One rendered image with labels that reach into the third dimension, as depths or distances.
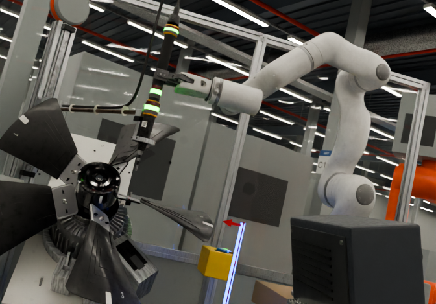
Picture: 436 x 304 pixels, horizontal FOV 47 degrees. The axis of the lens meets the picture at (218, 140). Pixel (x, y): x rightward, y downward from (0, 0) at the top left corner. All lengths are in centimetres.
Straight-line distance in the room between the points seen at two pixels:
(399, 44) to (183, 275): 961
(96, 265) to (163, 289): 96
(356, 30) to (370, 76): 721
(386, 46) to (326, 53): 992
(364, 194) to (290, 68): 45
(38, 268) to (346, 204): 94
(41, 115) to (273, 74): 72
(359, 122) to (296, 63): 29
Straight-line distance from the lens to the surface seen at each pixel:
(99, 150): 190
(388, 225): 76
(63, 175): 154
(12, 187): 142
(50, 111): 162
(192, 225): 143
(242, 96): 152
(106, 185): 142
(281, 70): 158
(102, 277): 131
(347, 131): 168
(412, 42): 1121
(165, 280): 224
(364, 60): 167
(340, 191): 162
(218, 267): 176
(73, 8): 218
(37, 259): 161
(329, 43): 167
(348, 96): 175
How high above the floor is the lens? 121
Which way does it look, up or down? 8 degrees up
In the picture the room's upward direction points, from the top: 13 degrees clockwise
